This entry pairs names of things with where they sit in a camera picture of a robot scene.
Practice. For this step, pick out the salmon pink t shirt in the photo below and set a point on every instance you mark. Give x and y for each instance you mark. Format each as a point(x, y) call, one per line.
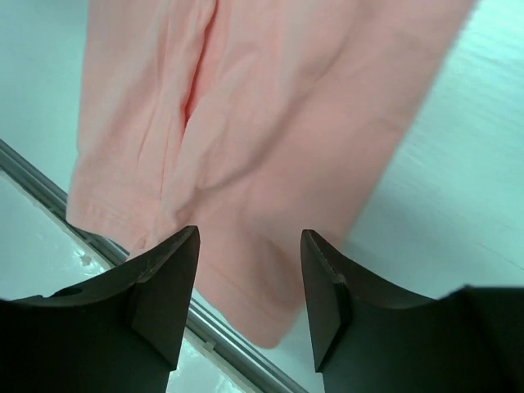
point(254, 121)

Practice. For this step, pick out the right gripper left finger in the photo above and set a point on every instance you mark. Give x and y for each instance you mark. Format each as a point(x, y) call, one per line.
point(80, 338)

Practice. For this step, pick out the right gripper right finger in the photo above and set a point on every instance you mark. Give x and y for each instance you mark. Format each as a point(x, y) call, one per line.
point(370, 335)

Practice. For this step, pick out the aluminium table rail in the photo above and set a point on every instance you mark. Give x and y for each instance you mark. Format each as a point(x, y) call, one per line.
point(160, 300)

